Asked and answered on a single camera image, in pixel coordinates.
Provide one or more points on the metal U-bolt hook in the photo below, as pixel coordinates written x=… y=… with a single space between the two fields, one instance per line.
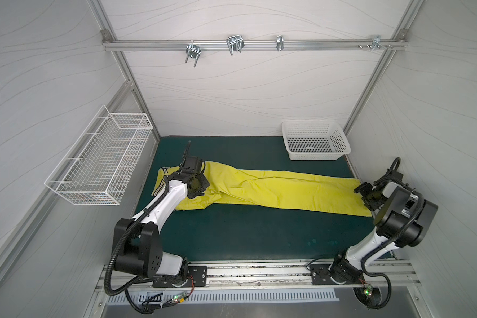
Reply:
x=193 y=52

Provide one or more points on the yellow long pants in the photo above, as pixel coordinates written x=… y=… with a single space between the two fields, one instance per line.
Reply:
x=278 y=190

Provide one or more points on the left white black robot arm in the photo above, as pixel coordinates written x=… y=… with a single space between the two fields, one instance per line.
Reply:
x=137 y=246

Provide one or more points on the white slotted cable duct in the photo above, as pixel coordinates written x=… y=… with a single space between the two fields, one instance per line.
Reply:
x=233 y=296

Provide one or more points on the dark green table mat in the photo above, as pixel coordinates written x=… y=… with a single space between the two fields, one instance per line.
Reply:
x=251 y=232

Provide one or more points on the white wire wall basket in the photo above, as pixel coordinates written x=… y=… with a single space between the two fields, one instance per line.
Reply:
x=99 y=165

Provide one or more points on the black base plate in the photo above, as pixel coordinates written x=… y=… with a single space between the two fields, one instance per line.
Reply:
x=320 y=276
x=188 y=276

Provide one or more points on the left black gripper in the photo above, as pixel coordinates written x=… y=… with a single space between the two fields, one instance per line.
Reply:
x=189 y=164

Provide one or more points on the metal bracket hook right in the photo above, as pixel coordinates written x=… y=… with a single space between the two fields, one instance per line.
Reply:
x=376 y=44

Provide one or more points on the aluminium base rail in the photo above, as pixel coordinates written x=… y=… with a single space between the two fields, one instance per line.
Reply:
x=282 y=274

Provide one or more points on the small metal hook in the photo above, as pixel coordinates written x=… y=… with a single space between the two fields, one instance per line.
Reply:
x=279 y=43

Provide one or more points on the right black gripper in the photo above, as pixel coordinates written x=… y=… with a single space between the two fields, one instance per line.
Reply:
x=366 y=191

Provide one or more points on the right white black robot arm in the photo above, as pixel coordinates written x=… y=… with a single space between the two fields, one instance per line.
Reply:
x=403 y=219

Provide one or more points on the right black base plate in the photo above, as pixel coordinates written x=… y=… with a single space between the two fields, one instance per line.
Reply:
x=320 y=276

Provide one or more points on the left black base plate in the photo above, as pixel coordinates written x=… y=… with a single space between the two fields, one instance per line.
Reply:
x=188 y=276

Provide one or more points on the metal double hook clamp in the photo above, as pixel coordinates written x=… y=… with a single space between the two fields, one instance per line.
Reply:
x=235 y=43

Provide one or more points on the horizontal aluminium rail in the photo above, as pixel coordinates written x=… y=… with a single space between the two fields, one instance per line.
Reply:
x=250 y=45

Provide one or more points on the white plastic perforated basket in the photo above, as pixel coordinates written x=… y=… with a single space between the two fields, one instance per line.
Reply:
x=314 y=140

